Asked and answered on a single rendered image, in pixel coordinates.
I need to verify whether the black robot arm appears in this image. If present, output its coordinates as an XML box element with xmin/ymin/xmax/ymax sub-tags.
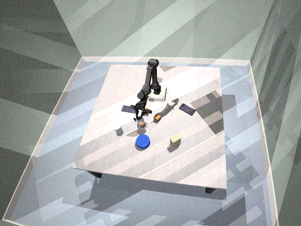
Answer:
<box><xmin>135</xmin><ymin>59</ymin><xmax>161</xmax><ymax>109</ymax></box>

